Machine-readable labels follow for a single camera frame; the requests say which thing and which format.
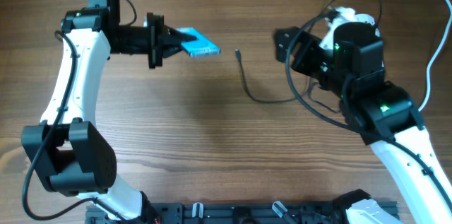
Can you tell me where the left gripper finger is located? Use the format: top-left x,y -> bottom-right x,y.
162,47 -> 183,59
162,25 -> 197,49

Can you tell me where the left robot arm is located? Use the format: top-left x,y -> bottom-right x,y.
21,0 -> 199,223

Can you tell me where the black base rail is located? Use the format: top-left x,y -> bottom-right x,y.
85,201 -> 400,224

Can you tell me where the white power strip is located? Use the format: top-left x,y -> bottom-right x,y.
352,13 -> 381,38

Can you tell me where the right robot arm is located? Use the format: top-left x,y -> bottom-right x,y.
273,22 -> 451,223

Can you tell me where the teal screen smartphone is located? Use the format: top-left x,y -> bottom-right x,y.
177,28 -> 221,58

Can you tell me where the white power strip cord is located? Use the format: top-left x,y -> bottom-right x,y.
404,0 -> 452,112

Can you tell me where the black USB charging cable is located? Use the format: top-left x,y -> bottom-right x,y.
234,0 -> 383,114

